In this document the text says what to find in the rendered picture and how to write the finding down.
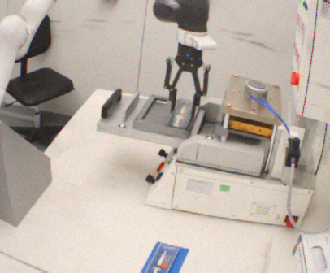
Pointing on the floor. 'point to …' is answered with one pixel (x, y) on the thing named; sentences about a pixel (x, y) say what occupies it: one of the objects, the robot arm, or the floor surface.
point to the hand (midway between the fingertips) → (184, 104)
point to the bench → (132, 213)
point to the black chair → (38, 87)
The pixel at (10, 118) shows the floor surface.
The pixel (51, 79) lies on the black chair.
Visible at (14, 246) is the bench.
